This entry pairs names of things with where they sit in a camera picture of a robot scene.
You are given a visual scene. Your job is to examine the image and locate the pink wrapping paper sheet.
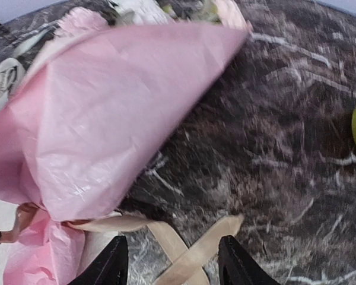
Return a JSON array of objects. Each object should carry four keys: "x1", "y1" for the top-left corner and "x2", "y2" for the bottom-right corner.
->
[{"x1": 0, "y1": 7, "x2": 253, "y2": 285}]

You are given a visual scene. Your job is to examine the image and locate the cream printed ribbon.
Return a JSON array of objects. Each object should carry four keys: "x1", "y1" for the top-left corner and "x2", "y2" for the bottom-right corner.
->
[{"x1": 0, "y1": 24, "x2": 56, "y2": 111}]

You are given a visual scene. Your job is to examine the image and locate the tan satin ribbon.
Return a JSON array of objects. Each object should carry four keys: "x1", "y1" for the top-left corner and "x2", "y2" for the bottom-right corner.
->
[{"x1": 11, "y1": 201, "x2": 246, "y2": 285}]

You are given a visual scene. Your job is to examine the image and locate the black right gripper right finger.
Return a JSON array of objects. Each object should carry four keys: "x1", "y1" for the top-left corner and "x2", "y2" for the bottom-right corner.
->
[{"x1": 218, "y1": 235, "x2": 279, "y2": 285}]

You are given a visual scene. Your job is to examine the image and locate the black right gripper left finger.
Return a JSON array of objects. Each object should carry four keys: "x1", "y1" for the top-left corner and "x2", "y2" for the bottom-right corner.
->
[{"x1": 68, "y1": 236, "x2": 128, "y2": 285}]

